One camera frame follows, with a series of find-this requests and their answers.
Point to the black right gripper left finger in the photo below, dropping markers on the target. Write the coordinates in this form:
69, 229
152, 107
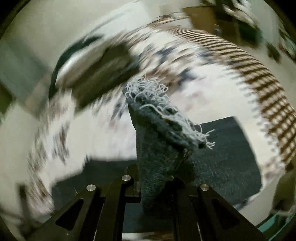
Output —
95, 213

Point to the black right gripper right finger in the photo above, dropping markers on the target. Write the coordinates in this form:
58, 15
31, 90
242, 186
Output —
200, 213

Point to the dark blue denim pants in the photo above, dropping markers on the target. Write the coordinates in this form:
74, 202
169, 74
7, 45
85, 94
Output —
166, 161

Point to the teal plastic crate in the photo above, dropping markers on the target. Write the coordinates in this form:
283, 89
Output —
278, 227

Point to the white floral bed blanket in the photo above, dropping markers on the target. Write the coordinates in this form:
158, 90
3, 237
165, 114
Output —
208, 78

